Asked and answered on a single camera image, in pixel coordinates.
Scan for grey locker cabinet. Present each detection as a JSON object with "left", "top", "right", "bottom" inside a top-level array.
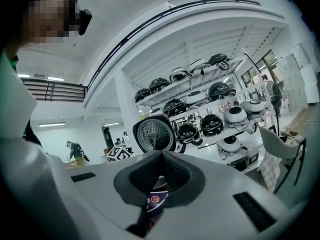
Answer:
[{"left": 277, "top": 53, "right": 310, "bottom": 110}]

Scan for black mezzanine railing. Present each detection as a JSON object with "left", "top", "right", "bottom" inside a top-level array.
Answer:
[{"left": 87, "top": 0, "right": 261, "bottom": 90}]

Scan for grey chair with black legs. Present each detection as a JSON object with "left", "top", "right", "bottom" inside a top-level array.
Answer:
[{"left": 258, "top": 125, "right": 307, "bottom": 194}]

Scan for beige checked cloth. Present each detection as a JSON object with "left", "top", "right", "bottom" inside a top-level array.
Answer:
[{"left": 257, "top": 133, "right": 305, "bottom": 192}]

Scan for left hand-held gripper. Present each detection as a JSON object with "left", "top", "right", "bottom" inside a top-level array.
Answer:
[{"left": 106, "top": 145, "right": 133, "bottom": 163}]

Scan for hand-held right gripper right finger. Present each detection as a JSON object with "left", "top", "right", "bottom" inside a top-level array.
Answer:
[{"left": 147, "top": 150, "right": 292, "bottom": 240}]

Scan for dark red rice cooker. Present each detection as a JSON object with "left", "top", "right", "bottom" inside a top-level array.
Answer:
[{"left": 132, "top": 114, "right": 177, "bottom": 219}]

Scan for white metal shelf rack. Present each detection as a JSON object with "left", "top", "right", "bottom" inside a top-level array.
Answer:
[{"left": 134, "top": 56, "right": 278, "bottom": 170}]

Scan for rows of domed appliances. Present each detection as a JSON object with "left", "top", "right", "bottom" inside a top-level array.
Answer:
[{"left": 134, "top": 53, "right": 267, "bottom": 160}]

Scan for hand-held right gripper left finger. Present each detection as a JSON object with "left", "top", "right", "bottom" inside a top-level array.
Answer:
[{"left": 65, "top": 150, "right": 162, "bottom": 232}]

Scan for white square pillar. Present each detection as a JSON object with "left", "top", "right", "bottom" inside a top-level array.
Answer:
[{"left": 113, "top": 73, "right": 141, "bottom": 157}]

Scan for person's head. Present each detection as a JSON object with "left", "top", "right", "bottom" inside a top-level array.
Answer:
[{"left": 4, "top": 0, "right": 83, "bottom": 60}]

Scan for black head-mounted camera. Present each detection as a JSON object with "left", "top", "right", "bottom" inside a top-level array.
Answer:
[{"left": 74, "top": 8, "right": 93, "bottom": 36}]

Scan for black standing fan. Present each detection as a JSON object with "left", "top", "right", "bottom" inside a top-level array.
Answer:
[{"left": 264, "top": 80, "right": 285, "bottom": 135}]

